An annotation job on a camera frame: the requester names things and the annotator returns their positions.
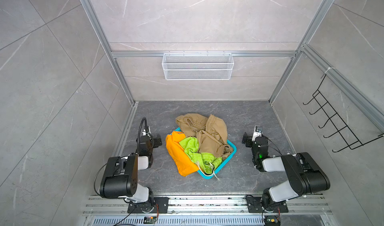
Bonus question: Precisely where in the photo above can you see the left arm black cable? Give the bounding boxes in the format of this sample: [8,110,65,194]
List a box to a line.
[136,117,150,149]

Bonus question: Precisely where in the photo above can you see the lime green shorts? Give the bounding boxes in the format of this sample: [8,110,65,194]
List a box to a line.
[179,137,223,176]

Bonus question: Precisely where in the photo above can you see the white wire mesh basket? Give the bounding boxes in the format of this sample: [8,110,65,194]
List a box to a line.
[162,53,235,81]

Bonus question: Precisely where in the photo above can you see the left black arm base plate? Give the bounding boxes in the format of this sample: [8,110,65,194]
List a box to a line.
[127,197,170,214]

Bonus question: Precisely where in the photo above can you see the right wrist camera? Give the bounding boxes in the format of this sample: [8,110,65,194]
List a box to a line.
[252,126,263,142]

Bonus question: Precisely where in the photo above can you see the orange shorts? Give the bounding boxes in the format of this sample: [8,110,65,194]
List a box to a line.
[166,131,199,177]

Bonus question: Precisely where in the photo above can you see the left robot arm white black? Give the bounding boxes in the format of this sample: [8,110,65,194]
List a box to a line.
[96,134,162,207]

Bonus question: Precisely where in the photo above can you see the aluminium frame rail front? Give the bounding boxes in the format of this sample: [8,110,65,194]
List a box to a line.
[81,194,333,216]

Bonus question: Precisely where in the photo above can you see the teal plastic basket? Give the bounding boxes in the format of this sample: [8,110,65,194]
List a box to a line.
[175,128,237,180]

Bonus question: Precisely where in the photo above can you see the yellow black connector right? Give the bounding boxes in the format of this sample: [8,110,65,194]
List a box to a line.
[264,216,281,226]

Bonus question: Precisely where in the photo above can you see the small green circuit board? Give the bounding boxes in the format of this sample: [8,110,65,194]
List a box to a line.
[143,216,158,224]

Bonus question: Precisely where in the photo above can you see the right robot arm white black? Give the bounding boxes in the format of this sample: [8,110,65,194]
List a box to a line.
[242,132,331,211]

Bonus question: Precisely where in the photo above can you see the black wire hook rack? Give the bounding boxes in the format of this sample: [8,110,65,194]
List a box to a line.
[302,74,384,153]

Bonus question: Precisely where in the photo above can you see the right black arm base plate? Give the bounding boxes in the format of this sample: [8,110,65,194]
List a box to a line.
[245,195,289,214]

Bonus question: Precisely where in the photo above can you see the khaki tan shorts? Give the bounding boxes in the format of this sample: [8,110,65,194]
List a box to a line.
[176,113,234,160]

